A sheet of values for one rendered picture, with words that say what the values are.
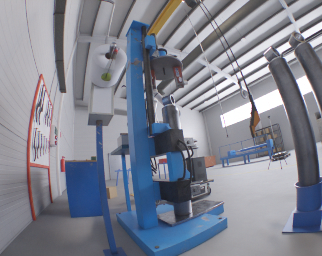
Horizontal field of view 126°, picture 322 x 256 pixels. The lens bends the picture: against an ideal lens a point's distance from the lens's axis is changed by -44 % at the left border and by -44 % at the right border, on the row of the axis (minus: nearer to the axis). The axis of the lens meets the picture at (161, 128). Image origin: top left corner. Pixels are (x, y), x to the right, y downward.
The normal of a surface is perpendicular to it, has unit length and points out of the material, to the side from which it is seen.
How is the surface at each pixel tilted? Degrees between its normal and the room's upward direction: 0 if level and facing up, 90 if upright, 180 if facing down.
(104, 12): 173
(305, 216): 90
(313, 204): 90
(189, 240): 90
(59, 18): 180
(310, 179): 90
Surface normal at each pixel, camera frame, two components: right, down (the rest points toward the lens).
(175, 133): 0.49, -0.28
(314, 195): -0.56, -0.15
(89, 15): 0.22, 0.96
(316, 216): -0.87, -0.03
